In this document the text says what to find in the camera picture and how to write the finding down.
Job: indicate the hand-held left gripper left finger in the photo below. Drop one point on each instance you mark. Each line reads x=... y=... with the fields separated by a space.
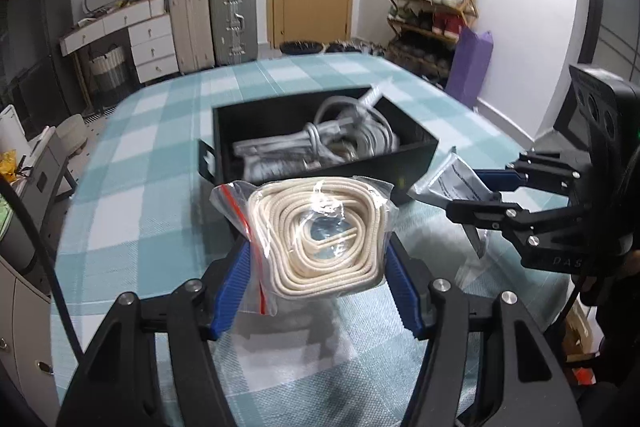
x=231 y=292

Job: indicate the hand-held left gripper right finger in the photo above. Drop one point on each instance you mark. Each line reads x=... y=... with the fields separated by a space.
x=406 y=294

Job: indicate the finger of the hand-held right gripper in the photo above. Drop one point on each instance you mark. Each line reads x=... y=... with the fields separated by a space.
x=480 y=212
x=495 y=179

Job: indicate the clear bag of grey cloth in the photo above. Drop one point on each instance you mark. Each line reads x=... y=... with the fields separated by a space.
x=455 y=179

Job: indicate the black storage box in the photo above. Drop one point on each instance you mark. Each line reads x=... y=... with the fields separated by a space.
x=410 y=162

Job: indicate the purple paper bag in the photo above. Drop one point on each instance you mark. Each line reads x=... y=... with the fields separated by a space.
x=470 y=67

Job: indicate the wooden shoe rack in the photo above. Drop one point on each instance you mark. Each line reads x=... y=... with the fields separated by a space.
x=430 y=17

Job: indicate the row of shoes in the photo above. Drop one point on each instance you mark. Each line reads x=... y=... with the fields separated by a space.
x=355 y=48

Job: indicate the grey nightstand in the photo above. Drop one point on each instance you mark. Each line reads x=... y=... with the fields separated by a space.
x=30 y=332

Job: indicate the striped rug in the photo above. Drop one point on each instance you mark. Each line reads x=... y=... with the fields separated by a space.
x=100 y=114

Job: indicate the round cream stool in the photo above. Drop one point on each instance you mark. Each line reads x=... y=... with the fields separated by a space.
x=72 y=134

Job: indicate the woven laundry basket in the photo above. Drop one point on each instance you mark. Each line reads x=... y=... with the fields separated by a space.
x=109 y=74

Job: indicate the yellow snack packets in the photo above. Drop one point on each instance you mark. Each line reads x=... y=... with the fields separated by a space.
x=7 y=164

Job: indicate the white desk with drawers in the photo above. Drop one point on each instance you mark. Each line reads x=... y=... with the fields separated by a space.
x=150 y=47

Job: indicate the beige suitcase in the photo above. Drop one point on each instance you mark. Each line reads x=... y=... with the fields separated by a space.
x=190 y=29

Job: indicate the silver suitcase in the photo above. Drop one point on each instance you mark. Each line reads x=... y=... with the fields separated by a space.
x=232 y=24

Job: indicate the grey fridge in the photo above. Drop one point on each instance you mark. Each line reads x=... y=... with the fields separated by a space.
x=45 y=42

